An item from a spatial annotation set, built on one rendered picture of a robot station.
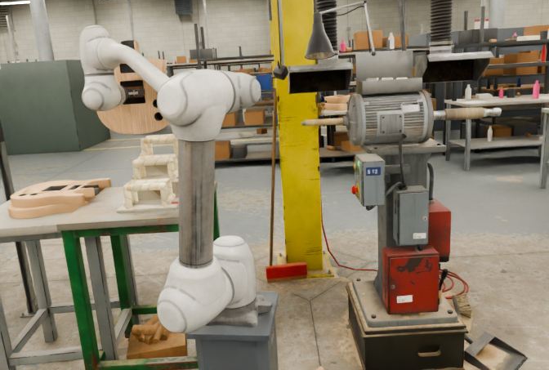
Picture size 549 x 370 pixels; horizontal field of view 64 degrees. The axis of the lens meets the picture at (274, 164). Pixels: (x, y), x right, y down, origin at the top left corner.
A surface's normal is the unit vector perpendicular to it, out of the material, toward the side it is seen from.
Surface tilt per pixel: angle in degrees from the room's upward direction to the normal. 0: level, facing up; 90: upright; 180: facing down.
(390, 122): 90
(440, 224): 90
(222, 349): 90
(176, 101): 83
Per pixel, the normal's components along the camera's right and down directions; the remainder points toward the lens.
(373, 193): 0.01, 0.22
